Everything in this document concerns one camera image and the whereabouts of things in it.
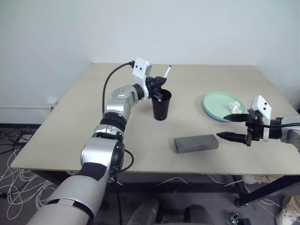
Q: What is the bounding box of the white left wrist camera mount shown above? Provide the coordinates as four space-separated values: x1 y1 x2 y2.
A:
132 57 151 99

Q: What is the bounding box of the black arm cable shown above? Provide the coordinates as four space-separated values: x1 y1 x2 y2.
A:
262 121 300 129
102 60 135 225

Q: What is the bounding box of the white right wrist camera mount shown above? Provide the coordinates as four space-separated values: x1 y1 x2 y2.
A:
247 95 273 143

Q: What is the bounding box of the white marker with black cap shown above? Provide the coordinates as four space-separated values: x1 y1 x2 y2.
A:
163 64 172 79

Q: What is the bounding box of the light blue plate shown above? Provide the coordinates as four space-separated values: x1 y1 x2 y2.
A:
202 103 232 124

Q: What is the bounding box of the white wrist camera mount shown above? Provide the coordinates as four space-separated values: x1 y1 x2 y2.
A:
247 95 273 143
132 57 151 99

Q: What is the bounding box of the small black metal device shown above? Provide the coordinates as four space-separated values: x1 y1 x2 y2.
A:
228 212 252 225

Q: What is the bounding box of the grey felt glasses case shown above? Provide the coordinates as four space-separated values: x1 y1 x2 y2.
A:
173 133 220 154

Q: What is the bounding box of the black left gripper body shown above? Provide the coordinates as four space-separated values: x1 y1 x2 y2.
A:
145 76 164 101

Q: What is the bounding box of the white floor cable tangle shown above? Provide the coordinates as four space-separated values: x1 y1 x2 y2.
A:
0 146 78 218

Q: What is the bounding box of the black metal table frame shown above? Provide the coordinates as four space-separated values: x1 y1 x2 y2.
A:
32 170 300 207

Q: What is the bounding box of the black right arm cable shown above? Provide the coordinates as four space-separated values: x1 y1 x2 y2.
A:
262 121 300 129

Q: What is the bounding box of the white sneaker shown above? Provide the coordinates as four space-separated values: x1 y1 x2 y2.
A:
276 195 300 225
242 175 270 186

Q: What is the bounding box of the mint green plate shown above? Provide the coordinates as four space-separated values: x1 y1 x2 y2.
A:
202 91 247 122

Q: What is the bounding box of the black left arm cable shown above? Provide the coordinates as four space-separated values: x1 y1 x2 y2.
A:
102 60 135 225

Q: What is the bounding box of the white wall cable trunking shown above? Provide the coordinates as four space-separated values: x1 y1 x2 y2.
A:
0 97 59 125

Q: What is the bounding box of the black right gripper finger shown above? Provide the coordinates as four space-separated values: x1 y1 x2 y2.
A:
216 132 248 143
224 113 250 123

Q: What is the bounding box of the black plastic cup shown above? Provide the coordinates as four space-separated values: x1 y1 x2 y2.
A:
150 88 173 121

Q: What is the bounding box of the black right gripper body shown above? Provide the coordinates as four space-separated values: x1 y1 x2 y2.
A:
245 110 265 148

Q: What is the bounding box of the dark rounded shape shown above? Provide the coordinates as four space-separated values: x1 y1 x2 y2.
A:
129 199 163 225

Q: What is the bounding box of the crumpled white tissue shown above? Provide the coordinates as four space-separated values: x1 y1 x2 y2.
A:
228 101 243 114

